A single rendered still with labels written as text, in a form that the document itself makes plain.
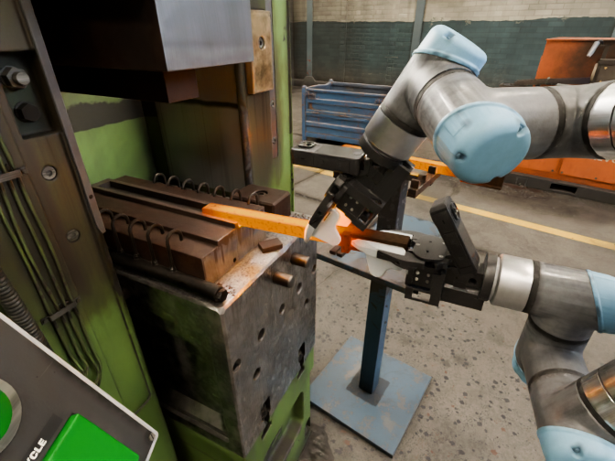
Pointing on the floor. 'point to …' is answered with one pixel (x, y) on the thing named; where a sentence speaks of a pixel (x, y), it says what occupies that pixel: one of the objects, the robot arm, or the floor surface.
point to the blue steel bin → (339, 110)
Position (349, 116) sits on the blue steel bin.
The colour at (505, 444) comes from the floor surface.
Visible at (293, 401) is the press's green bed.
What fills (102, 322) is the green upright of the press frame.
